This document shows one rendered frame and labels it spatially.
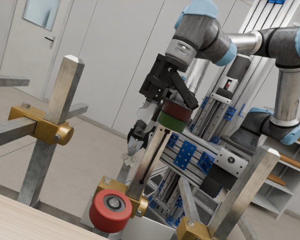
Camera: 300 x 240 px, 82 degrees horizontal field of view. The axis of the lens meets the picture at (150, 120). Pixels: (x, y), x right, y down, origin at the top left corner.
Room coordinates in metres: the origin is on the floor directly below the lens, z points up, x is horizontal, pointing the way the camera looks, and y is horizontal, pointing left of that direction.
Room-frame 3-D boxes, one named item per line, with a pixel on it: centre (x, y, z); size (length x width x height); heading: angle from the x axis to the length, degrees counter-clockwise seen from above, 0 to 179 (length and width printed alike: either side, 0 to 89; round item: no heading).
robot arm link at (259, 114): (1.01, -0.55, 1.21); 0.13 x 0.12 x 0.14; 34
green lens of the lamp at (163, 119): (0.36, -0.04, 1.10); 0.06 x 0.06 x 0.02
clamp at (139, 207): (0.40, -0.02, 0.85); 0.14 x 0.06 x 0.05; 93
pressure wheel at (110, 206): (0.30, 0.00, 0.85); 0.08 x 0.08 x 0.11
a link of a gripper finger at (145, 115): (0.47, 0.01, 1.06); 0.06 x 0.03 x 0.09; 92
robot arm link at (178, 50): (0.48, 0.00, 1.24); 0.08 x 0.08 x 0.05
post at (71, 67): (0.39, 0.21, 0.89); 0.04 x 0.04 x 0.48; 3
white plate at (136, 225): (0.43, -0.07, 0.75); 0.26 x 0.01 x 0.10; 93
